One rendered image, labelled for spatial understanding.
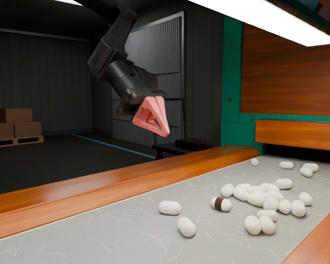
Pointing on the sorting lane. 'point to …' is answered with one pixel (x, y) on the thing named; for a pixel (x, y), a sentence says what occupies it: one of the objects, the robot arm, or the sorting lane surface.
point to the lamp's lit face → (268, 20)
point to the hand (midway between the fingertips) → (165, 132)
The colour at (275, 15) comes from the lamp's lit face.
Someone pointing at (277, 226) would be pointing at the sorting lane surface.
